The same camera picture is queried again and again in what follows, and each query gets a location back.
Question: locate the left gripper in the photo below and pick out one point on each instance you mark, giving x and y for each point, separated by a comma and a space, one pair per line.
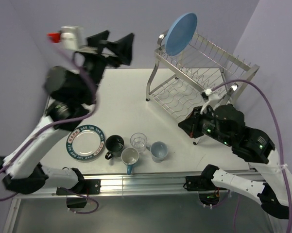
122, 48

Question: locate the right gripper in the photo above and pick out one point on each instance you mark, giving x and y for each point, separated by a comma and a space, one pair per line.
189, 125

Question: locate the grey blue plastic cup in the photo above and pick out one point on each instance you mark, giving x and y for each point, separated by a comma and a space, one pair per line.
159, 151

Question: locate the stainless steel dish rack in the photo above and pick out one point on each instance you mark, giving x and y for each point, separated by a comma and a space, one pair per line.
176, 82

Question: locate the blue plastic plate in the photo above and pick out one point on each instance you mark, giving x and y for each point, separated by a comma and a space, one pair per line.
180, 33

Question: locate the black mug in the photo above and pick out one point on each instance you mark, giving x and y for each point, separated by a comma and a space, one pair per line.
114, 144

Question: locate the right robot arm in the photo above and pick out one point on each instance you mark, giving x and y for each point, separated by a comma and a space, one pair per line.
226, 125

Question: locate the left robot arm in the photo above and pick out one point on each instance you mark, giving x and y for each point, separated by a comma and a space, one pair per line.
72, 94

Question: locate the clear plastic glass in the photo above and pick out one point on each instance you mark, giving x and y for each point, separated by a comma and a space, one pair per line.
139, 142

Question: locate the teal mug white inside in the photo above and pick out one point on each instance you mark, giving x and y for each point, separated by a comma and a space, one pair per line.
129, 157

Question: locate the white plate green rim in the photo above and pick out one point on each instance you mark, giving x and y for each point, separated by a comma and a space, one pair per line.
85, 143

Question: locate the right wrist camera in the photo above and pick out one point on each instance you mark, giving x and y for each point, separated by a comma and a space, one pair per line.
211, 99

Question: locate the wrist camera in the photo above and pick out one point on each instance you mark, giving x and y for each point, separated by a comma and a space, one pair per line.
71, 37
211, 99

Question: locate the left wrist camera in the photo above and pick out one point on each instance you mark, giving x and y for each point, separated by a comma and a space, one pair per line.
71, 37

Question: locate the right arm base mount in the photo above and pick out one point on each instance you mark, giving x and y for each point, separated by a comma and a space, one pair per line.
209, 195

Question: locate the aluminium mounting rail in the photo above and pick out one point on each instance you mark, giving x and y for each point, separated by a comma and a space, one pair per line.
138, 184

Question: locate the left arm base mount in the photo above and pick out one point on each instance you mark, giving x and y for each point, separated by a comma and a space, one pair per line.
77, 198

